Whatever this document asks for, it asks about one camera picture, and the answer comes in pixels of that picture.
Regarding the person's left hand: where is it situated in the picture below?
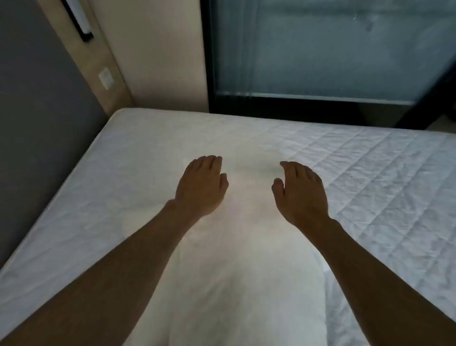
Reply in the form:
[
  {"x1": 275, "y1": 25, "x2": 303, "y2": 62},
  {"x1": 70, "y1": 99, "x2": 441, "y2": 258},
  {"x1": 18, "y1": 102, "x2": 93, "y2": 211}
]
[{"x1": 173, "y1": 155, "x2": 229, "y2": 219}]

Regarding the person's right hand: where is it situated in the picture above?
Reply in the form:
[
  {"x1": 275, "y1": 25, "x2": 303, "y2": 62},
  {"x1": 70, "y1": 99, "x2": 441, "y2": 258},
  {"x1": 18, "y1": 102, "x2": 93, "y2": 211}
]
[{"x1": 271, "y1": 161, "x2": 330, "y2": 229}]

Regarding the person's right forearm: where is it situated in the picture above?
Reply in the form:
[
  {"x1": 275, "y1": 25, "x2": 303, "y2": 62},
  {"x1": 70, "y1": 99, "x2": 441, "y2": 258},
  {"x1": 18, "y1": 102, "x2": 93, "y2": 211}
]
[{"x1": 303, "y1": 217, "x2": 456, "y2": 346}]

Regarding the person's left forearm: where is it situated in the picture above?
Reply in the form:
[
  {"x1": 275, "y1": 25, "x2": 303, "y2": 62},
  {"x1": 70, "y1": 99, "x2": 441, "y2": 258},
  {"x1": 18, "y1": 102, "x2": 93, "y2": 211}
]
[{"x1": 0, "y1": 200, "x2": 196, "y2": 346}]

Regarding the white pillow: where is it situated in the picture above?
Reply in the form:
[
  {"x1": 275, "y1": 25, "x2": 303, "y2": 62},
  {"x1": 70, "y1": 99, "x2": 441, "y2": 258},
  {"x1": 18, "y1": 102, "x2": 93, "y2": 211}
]
[{"x1": 121, "y1": 159, "x2": 330, "y2": 346}]

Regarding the white quilted mattress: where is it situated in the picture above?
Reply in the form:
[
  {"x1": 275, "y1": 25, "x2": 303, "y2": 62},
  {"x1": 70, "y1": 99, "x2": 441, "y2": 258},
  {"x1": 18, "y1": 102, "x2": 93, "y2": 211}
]
[{"x1": 0, "y1": 108, "x2": 456, "y2": 346}]

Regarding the black framed glass window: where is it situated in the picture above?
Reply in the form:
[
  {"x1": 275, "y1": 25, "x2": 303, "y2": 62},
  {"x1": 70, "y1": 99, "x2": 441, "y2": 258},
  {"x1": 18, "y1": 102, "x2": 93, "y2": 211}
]
[{"x1": 200, "y1": 0, "x2": 456, "y2": 131}]

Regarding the grey headboard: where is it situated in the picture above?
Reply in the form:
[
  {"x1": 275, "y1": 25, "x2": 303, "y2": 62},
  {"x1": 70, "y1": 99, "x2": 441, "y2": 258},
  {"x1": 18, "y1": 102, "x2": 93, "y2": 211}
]
[{"x1": 0, "y1": 0, "x2": 108, "y2": 269}]

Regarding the white wall switch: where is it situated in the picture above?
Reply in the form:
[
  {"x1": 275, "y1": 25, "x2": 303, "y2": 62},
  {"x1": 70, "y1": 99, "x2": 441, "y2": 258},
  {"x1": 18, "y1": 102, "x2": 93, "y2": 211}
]
[{"x1": 98, "y1": 67, "x2": 115, "y2": 90}]

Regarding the wooden wall panel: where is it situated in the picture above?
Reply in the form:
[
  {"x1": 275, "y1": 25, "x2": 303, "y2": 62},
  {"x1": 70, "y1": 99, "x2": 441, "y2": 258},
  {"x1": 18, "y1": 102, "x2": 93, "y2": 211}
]
[{"x1": 37, "y1": 0, "x2": 135, "y2": 117}]

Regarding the black and white wall lamp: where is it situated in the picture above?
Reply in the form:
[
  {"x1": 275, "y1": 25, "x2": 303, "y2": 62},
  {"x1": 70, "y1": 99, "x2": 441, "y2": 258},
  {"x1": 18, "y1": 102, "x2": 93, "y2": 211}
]
[{"x1": 60, "y1": 0, "x2": 94, "y2": 43}]

